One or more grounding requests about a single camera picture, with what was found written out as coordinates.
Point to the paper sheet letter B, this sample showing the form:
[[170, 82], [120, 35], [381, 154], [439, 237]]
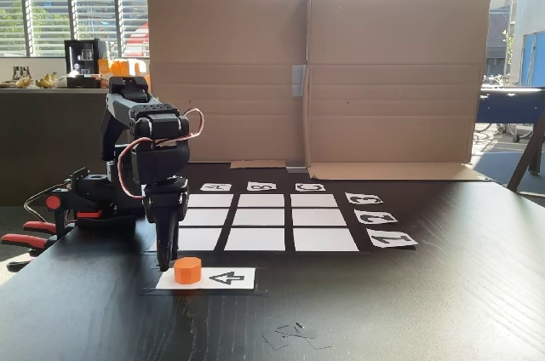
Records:
[[262, 186]]

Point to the black coffee machine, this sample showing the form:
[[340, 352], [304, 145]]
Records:
[[76, 48]]

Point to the paper sheet number 2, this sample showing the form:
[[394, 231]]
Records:
[[375, 217]]

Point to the wooden stand leg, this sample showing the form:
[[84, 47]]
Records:
[[530, 152]]

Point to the paper sheet letter A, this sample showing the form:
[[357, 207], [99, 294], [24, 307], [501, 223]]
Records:
[[216, 187]]

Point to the paper sheet letter C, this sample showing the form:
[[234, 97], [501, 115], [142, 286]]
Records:
[[310, 187]]

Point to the red black clamp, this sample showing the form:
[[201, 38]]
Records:
[[25, 242], [53, 202]]

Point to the grey tape on cardboard wall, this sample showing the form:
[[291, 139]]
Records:
[[299, 80]]

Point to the paper sheet number 3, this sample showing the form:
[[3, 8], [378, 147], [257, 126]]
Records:
[[364, 198]]

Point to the white arrow paper sheet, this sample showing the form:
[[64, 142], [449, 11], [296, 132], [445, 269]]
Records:
[[230, 279]]

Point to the grey tape on flap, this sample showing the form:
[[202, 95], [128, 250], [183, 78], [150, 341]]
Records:
[[296, 170]]

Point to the brown cardboard box screen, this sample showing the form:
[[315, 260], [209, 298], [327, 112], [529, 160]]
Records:
[[383, 80]]

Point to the round orange token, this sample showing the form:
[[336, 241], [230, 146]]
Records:
[[187, 271]]

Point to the paper sheet number 1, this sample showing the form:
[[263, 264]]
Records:
[[391, 238]]

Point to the dark counter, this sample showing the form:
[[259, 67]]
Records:
[[42, 144]]

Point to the yellow banana bunch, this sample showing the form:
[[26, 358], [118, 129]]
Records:
[[47, 81], [23, 82]]

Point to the white nine-square grid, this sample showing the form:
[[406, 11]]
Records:
[[259, 225]]

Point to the orange cartons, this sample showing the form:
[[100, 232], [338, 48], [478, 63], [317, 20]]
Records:
[[119, 67]]

